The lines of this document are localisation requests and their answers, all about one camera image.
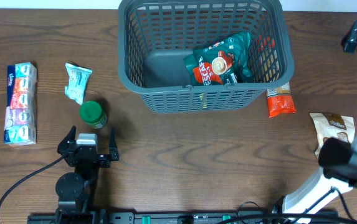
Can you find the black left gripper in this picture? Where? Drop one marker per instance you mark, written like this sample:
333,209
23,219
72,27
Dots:
104,161

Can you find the teal white wipes packet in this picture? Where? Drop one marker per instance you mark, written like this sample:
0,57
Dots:
78,78

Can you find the beige brown snack bag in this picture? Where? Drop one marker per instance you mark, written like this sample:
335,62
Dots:
330,125

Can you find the orange snack packet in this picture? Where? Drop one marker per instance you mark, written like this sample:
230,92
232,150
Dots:
279,100

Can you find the green Nescafe coffee bag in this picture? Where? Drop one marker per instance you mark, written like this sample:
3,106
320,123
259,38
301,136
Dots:
224,62

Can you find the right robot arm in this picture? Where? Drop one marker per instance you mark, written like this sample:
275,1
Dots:
336,173

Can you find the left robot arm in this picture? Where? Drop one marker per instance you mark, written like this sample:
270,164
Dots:
76,190

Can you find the green lidded jar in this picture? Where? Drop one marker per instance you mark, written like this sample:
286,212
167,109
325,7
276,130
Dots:
93,114

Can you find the Kleenex tissue multipack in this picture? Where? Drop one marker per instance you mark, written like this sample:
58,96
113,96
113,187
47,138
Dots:
20,119

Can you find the grey plastic basket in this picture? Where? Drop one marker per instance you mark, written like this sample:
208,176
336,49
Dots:
155,38

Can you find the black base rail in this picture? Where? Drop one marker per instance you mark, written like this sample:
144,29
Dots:
143,218

